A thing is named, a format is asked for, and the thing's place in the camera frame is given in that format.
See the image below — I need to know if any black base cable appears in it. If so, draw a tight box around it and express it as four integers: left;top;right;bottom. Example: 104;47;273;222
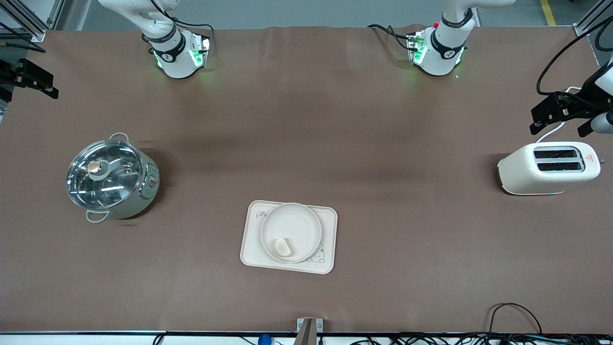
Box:
368;24;413;50
170;18;215;39

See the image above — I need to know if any beige round plate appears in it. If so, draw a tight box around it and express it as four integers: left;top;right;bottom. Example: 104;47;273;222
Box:
261;203;322;264

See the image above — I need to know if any beige rabbit print tray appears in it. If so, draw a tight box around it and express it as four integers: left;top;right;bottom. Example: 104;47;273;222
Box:
239;200;338;275

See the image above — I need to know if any cream two-slot toaster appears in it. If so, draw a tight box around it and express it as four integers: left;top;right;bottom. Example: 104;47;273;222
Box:
497;141;605;196

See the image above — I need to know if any white toaster power cable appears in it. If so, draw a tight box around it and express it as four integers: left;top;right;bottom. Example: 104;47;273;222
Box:
535;86;583;143

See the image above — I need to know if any black looped cable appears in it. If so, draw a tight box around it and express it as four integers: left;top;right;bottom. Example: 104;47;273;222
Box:
486;302;544;336

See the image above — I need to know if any green electric cooking pot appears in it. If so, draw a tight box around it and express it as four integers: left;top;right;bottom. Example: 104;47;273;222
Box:
66;133;160;224

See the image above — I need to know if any black left base cable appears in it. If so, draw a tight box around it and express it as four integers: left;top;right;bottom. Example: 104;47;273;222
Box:
368;24;413;50

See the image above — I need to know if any aluminium frame profile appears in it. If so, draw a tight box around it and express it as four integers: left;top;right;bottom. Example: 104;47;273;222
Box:
573;0;613;37
0;0;65;43

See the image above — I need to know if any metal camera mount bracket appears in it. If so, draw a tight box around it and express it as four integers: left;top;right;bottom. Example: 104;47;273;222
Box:
296;318;323;345

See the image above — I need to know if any black right base cable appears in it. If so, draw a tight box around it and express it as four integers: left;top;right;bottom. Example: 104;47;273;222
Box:
170;18;215;39

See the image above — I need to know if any black tangled cable bundle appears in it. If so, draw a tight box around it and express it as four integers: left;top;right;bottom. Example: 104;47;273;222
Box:
350;333;613;345

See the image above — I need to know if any glass pot lid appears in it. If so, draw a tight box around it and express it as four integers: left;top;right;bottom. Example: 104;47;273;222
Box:
66;139;145;210

